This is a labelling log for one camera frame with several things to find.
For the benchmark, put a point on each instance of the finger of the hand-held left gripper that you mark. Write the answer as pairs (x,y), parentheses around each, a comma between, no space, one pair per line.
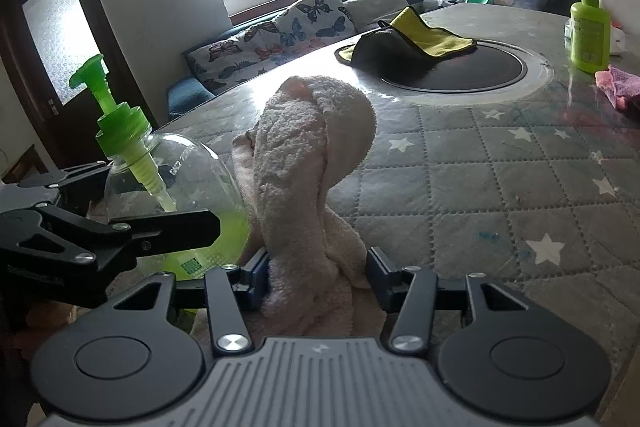
(150,232)
(75,174)

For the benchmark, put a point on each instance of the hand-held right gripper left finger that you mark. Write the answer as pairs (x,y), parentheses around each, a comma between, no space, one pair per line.
(257,282)

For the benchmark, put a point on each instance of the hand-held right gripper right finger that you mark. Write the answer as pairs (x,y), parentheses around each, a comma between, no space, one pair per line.
(377,279)

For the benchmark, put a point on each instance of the clear pump bottle green liquid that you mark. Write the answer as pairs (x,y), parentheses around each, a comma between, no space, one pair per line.
(190,167)

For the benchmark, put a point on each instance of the pale pink towel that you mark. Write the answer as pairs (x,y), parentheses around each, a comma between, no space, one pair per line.
(300,157)

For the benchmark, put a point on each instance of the blue sofa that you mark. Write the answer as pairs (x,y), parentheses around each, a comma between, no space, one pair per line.
(187,94)

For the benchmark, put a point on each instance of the brown wooden door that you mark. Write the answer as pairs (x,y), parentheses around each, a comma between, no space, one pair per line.
(95,37)

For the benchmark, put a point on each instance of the long butterfly print cushion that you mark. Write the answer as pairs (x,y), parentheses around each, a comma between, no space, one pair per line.
(235,57)

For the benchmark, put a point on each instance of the yellow and black cloth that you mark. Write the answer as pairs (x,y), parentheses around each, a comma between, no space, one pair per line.
(400,47)

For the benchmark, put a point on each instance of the round black cooktop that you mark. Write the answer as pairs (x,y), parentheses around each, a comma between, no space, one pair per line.
(480,67)

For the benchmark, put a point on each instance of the white pillow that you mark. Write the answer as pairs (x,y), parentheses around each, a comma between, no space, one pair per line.
(380,7)

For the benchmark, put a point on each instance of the pink rag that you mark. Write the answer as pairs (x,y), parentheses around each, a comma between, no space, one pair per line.
(622,87)

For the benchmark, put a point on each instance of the green plastic bottle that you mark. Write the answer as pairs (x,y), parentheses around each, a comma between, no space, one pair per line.
(590,37)

